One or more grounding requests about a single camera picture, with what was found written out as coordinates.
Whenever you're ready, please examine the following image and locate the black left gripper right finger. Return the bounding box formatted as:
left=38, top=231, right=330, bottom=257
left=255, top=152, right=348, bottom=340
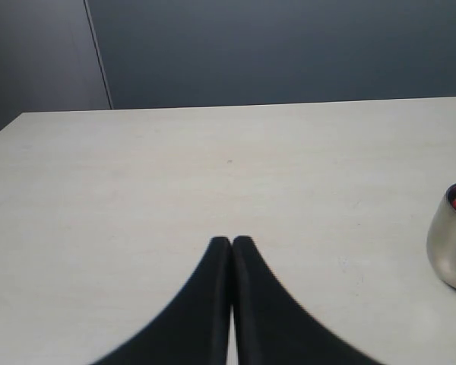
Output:
left=232, top=236, right=378, bottom=364

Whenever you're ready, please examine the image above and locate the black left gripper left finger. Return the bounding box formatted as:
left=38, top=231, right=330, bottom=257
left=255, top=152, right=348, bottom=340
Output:
left=96, top=236, right=233, bottom=364

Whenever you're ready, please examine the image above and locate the stainless steel cup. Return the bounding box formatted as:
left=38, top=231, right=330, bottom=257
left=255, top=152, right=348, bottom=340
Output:
left=426, top=183, right=456, bottom=289

